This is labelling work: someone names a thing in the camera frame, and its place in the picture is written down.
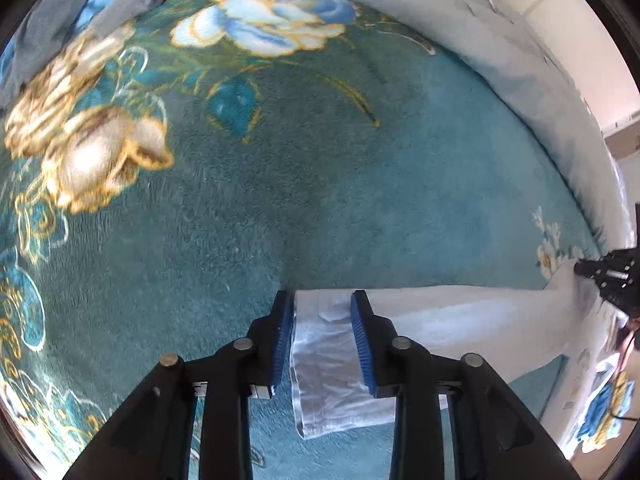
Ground teal floral bed blanket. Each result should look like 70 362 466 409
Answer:
0 0 631 480

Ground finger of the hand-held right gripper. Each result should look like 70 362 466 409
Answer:
574 257 608 281

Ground blue daisy print duvet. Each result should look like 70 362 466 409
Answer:
260 0 633 271

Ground white printed garment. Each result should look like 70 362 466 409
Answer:
290 260 628 456

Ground grey blue cloth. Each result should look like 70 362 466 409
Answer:
0 0 206 108

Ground pile of coloured clothes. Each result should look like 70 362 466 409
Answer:
607 330 640 421

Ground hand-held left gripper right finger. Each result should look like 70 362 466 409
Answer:
350 290 583 480

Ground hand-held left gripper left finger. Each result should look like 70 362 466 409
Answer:
62 290 296 480

